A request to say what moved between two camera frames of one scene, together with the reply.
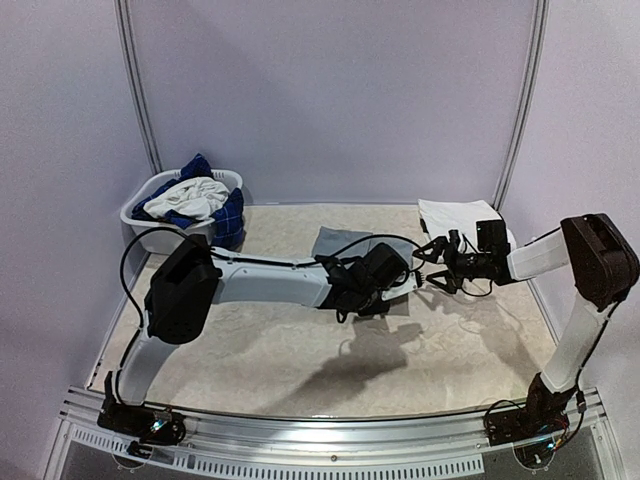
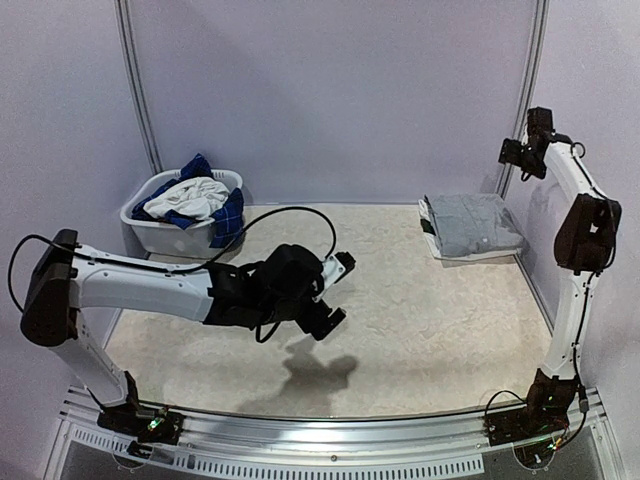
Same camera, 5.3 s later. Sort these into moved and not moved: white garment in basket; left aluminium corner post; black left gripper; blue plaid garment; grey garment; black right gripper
Moved: black left gripper; grey garment; black right gripper
Not moved: blue plaid garment; left aluminium corner post; white garment in basket
